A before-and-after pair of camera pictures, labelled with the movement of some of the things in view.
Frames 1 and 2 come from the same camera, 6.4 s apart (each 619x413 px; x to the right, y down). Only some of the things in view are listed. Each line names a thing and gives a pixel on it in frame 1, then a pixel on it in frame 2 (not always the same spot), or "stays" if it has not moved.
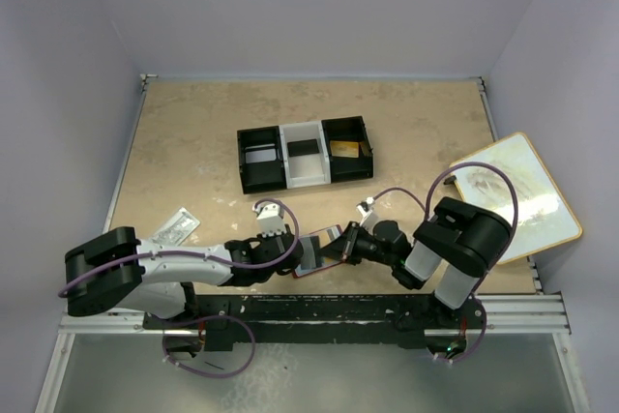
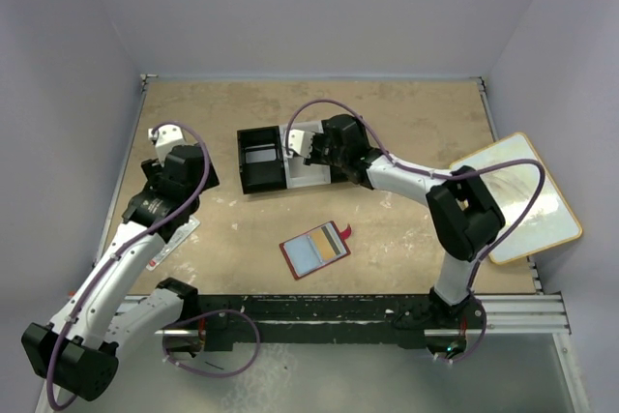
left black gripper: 263,240 → 153,170
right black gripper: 343,247 → 312,159
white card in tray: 259,156 stays
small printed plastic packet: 178,229 stays
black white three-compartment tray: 302,154 stays
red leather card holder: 310,261 stays
